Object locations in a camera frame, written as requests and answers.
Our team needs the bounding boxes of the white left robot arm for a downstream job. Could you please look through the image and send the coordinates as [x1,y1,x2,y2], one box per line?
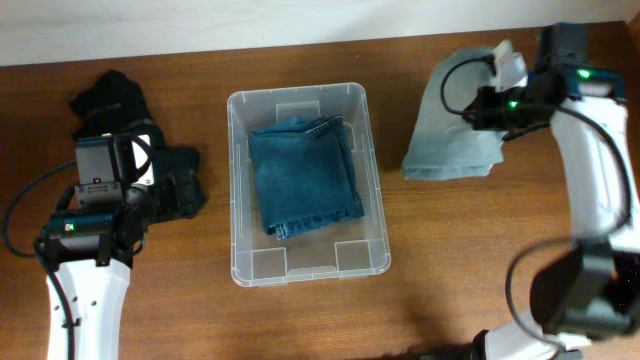
[34,164,205,359]

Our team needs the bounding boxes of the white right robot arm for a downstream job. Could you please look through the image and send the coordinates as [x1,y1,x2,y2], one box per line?
[463,64,639,359]

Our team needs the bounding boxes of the black folded garment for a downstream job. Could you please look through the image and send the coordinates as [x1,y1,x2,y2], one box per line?
[70,70,206,209]

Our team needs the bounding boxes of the dark blue jeans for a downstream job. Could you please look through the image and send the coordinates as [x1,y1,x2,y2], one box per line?
[248,115,364,240]

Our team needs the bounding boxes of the light blue jeans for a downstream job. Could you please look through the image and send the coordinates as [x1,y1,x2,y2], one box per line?
[401,48,504,181]

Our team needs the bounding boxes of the clear plastic storage bin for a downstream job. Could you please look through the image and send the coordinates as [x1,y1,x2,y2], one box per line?
[227,82,392,287]

